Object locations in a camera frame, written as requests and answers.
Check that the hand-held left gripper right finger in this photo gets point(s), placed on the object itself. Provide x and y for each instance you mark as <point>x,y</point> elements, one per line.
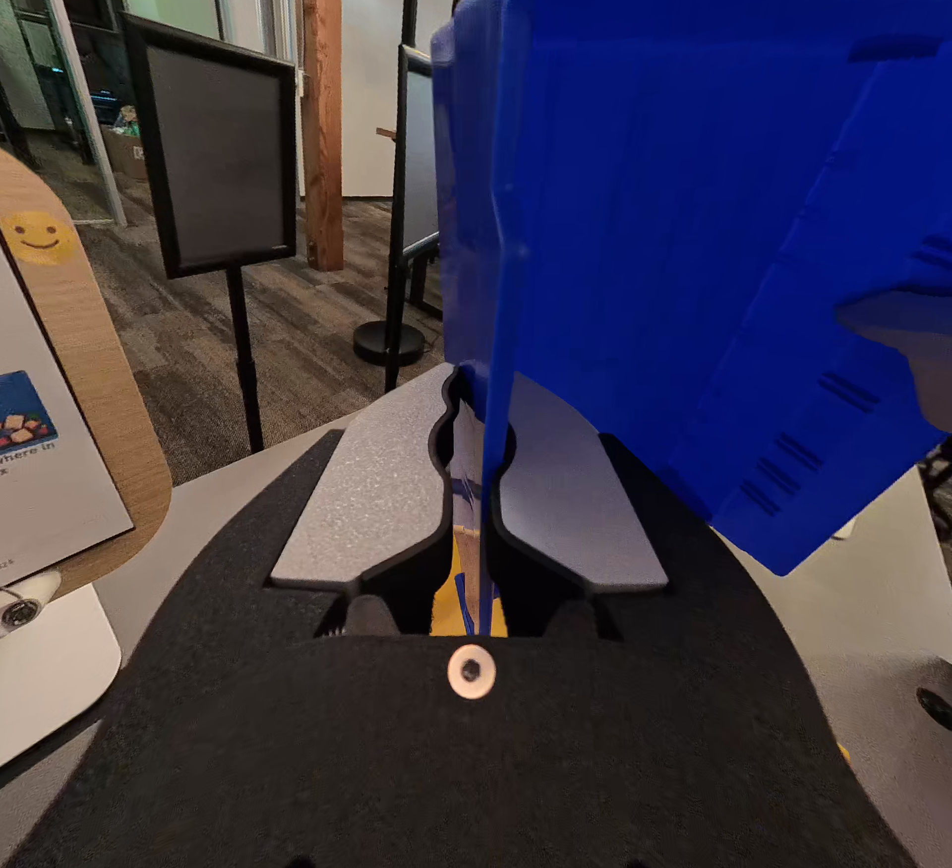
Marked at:
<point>580,511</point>

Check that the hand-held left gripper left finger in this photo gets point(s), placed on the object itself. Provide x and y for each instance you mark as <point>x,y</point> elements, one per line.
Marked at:
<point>372,496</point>

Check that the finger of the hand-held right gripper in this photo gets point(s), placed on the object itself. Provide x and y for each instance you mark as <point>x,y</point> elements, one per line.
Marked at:
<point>930,332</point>

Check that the yellow plastic box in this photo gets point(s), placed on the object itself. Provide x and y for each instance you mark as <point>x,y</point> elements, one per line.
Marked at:
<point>446,607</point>

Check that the blue plastic box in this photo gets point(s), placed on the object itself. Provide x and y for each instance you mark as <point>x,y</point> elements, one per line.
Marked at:
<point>669,176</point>

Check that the cardboard box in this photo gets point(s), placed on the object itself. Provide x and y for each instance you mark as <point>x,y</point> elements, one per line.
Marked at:
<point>126,154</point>

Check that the black pole with round base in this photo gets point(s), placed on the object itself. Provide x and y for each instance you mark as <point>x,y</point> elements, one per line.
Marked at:
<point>387,343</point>

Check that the white printed instruction sheet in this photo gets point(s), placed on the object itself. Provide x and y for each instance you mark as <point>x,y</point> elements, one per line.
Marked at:
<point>59,496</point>

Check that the rounded wooden board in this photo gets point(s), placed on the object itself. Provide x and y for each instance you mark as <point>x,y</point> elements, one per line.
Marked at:
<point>97,332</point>

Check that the white stand base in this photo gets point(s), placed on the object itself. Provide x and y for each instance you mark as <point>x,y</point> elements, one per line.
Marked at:
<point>52,674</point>

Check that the black round knob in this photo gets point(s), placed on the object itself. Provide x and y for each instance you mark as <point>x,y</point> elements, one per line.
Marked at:
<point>937,708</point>

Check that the yellow smiley sticker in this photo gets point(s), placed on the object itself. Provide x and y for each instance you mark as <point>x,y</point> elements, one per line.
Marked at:
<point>37,239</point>

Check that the glass door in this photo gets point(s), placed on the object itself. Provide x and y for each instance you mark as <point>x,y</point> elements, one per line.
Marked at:
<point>71,76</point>

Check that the wooden support post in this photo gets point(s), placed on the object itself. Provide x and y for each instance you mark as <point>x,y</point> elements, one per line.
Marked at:
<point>321,102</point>

